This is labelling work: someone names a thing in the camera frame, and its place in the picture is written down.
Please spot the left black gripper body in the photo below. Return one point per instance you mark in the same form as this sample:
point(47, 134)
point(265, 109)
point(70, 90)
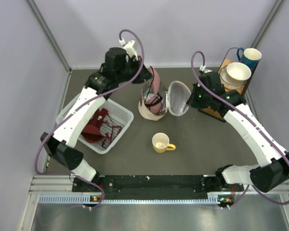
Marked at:
point(132, 65)

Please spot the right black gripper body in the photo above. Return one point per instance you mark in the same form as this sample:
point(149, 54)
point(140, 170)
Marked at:
point(204, 98)

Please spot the cream round laundry bag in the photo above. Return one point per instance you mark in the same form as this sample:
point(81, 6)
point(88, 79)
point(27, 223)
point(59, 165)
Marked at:
point(174, 100)

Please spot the pink bra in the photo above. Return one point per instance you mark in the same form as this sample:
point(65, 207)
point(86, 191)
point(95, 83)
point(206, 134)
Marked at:
point(153, 100)

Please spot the dark red bra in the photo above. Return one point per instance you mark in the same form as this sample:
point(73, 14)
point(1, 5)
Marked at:
point(92, 131)

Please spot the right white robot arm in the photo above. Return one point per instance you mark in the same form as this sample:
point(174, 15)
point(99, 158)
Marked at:
point(272, 168)

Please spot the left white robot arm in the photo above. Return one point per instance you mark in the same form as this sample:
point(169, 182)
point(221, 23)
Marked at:
point(60, 143)

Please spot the white plate under bowl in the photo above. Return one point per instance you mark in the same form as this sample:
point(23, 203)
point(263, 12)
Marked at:
point(225, 80)

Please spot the white ceramic bowl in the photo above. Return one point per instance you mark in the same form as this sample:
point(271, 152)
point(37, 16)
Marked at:
point(237, 73)

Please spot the white perforated plastic basket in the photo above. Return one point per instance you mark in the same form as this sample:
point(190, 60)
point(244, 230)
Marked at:
point(115, 124)

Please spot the yellow ceramic mug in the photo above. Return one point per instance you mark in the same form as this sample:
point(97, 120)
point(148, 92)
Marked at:
point(161, 143)

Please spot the blue white mug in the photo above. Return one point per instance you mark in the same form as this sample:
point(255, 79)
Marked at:
point(250, 57)

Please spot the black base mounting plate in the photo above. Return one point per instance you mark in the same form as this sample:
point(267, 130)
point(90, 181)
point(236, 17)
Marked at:
point(162, 187)

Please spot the black wire wooden rack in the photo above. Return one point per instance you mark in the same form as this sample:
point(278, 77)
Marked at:
point(241, 89)

